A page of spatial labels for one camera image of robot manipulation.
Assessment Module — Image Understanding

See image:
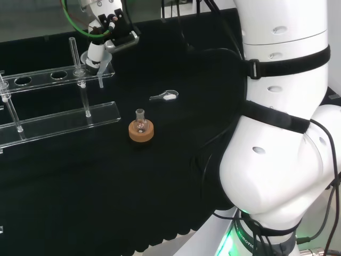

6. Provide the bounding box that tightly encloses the green cable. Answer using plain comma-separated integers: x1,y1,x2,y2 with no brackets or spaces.
60,0,110,37

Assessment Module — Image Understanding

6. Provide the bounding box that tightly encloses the brown cork ring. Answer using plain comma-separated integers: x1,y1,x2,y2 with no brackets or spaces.
128,119,156,143

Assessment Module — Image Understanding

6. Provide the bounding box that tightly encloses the black cable bundle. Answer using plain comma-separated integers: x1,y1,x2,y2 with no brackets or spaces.
159,0,245,61

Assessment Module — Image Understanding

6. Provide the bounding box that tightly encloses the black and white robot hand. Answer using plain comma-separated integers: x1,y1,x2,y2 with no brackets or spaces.
85,7,140,76

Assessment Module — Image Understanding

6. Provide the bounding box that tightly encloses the clear glass weighing funnel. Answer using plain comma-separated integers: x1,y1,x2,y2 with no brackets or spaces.
149,90,180,102

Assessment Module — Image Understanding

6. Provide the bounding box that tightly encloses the clear acrylic funnel stand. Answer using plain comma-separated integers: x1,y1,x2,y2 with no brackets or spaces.
0,37,121,149

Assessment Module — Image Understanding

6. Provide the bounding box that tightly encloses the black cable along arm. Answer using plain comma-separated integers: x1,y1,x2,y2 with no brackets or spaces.
295,119,341,245

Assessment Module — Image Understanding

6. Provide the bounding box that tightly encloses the black bench cloth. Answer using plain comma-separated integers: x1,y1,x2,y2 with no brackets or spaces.
0,7,250,254

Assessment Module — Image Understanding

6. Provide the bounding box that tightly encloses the clear plastic funnel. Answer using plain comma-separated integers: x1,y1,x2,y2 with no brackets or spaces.
80,50,113,89

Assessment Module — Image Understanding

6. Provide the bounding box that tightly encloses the small round-bottom glass flask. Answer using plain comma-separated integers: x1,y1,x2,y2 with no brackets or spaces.
134,108,149,134

